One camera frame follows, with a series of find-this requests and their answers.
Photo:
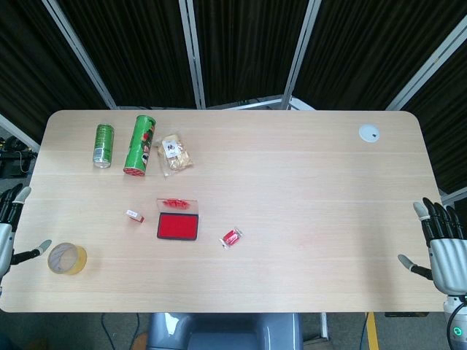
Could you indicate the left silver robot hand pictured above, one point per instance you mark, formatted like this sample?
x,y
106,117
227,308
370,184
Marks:
x,y
4,237

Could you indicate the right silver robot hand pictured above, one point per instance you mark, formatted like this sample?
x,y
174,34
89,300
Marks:
x,y
447,255

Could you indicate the small red white stamp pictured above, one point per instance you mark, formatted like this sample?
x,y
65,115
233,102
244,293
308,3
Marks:
x,y
135,215

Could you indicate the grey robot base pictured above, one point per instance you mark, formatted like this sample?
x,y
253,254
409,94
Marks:
x,y
222,331

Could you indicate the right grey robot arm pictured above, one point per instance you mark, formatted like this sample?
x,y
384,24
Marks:
x,y
456,321

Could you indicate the red ink pad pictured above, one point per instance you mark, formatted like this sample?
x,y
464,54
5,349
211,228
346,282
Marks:
x,y
178,219

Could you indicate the yellow tape roll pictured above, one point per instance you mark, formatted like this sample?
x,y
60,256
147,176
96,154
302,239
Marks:
x,y
67,259

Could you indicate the green beverage can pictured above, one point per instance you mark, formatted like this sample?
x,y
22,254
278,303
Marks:
x,y
103,146

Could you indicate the green chips tube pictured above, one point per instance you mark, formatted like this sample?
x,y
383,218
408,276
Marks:
x,y
140,146

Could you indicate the clear bag of crackers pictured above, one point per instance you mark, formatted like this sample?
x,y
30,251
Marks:
x,y
174,154

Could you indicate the red wrapped candy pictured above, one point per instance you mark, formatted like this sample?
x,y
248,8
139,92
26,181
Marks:
x,y
231,238

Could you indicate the black curtain panels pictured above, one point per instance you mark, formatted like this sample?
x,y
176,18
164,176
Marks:
x,y
248,47

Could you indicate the grey metal screen frame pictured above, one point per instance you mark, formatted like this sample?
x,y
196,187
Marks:
x,y
193,54

